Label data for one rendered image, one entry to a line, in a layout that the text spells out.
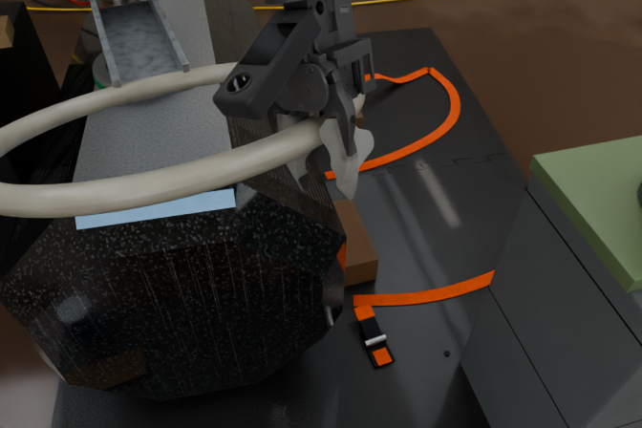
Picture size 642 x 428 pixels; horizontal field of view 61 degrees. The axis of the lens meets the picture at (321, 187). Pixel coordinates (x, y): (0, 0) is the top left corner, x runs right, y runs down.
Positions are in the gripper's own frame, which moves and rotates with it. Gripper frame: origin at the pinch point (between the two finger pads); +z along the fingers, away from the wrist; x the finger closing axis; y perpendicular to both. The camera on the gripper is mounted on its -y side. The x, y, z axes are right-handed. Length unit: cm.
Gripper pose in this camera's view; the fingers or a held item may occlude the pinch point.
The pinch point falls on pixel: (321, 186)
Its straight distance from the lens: 56.5
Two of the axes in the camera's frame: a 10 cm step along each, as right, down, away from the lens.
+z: 1.6, 9.0, 4.1
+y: 6.1, -4.1, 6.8
